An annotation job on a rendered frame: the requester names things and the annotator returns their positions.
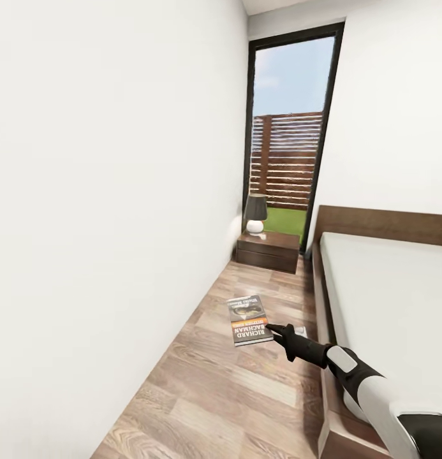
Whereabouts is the hardback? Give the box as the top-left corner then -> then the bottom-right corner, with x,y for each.
228,296 -> 274,347

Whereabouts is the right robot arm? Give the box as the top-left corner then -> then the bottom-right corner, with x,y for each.
266,323 -> 442,459

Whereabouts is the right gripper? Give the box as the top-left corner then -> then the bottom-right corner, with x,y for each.
266,323 -> 313,362

